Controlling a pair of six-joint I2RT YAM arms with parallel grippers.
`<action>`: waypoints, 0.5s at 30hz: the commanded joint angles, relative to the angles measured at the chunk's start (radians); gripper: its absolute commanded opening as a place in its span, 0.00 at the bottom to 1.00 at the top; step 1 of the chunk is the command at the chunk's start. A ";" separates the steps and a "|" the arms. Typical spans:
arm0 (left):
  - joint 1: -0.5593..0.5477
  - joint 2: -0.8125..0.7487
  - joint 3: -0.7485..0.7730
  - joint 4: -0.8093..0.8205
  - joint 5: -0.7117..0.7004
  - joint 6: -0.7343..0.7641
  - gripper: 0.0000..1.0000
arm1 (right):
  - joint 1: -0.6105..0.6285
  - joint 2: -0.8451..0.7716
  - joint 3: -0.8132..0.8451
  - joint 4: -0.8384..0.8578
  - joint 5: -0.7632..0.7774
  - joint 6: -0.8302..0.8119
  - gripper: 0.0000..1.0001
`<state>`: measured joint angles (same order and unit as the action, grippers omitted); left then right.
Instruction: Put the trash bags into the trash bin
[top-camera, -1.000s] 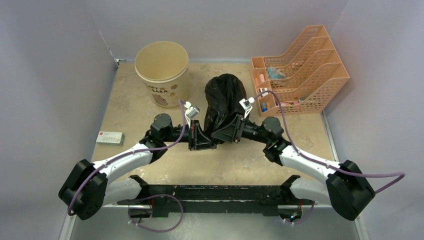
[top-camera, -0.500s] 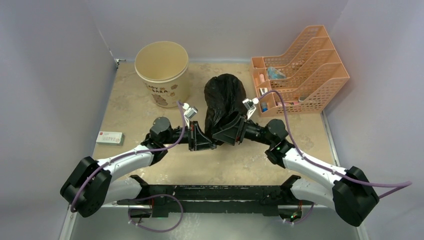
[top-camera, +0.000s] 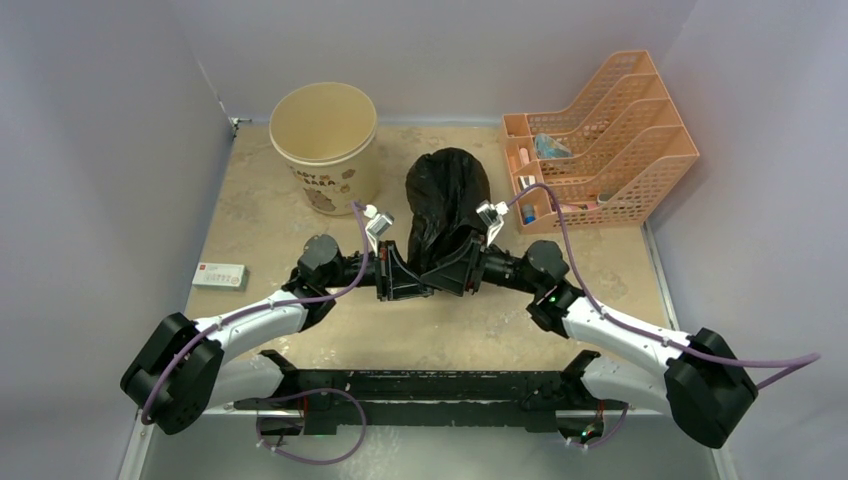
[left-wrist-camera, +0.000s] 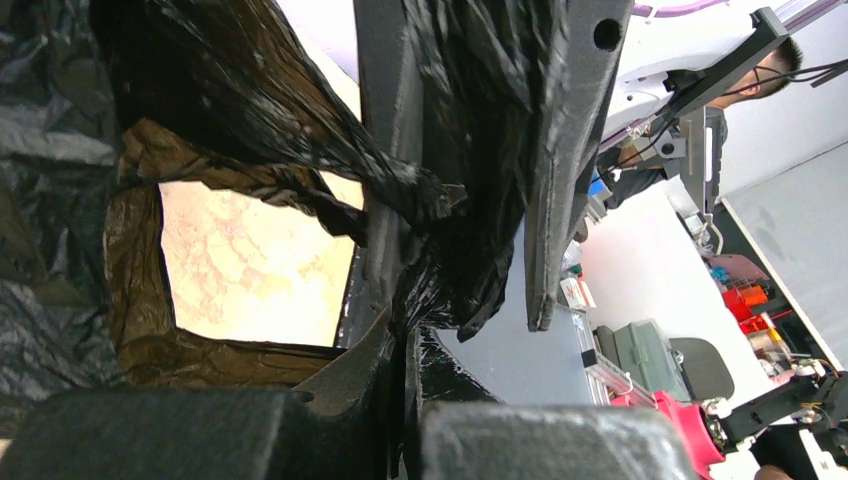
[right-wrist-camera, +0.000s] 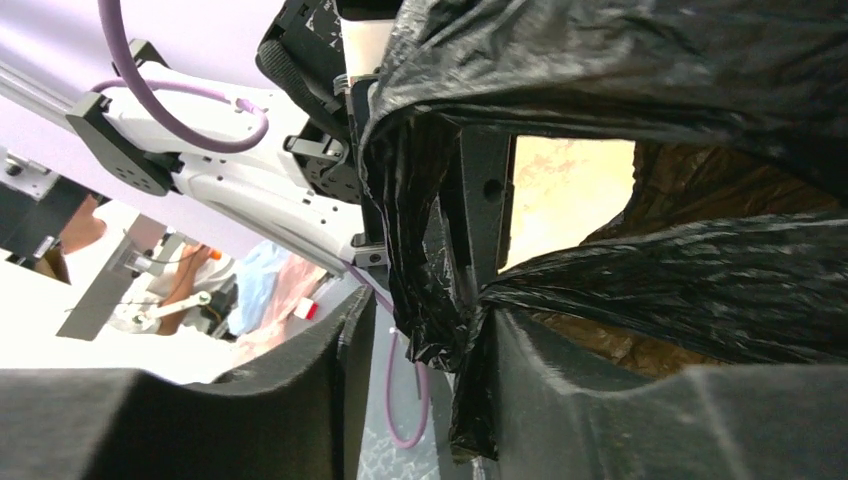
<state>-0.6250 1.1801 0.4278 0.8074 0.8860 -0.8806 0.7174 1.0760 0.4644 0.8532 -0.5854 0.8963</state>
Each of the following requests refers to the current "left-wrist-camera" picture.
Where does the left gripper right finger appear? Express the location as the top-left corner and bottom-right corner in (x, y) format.
(404, 327), (696, 479)

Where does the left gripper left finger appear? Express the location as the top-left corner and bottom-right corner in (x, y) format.
(1, 314), (396, 479)

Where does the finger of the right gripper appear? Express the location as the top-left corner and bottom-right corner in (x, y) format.
(523, 1), (633, 332)
(353, 1), (425, 318)

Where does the black plastic trash bag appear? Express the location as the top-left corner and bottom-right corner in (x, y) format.
(1, 1), (572, 438)

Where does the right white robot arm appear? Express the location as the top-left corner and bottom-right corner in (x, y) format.
(524, 1), (834, 331)

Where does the person in background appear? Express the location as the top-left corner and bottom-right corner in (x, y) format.
(596, 38), (803, 210)

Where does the small white red box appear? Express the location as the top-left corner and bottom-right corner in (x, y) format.
(560, 277), (596, 312)

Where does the green grey toolbox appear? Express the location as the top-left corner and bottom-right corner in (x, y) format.
(613, 319), (692, 402)

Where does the pink red device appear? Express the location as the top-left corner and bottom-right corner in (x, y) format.
(610, 391), (727, 479)

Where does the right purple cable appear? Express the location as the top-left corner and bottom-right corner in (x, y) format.
(629, 0), (730, 20)

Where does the aluminium frame rail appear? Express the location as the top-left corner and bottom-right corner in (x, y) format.
(570, 311), (657, 408)

